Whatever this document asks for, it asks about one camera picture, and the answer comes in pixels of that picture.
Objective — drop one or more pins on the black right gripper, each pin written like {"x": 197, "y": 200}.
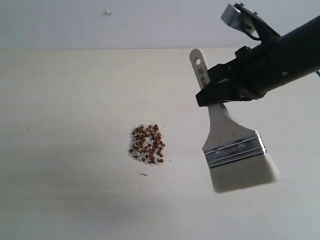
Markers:
{"x": 250, "y": 76}

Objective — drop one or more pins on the white wooden paint brush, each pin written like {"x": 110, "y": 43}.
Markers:
{"x": 236, "y": 155}

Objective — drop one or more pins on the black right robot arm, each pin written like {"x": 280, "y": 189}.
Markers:
{"x": 303, "y": 46}

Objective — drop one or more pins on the red beans and crumbs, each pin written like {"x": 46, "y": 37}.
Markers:
{"x": 147, "y": 144}

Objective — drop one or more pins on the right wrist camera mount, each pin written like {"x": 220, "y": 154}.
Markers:
{"x": 238, "y": 17}

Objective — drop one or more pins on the white lump on wall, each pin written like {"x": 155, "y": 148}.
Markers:
{"x": 107, "y": 12}

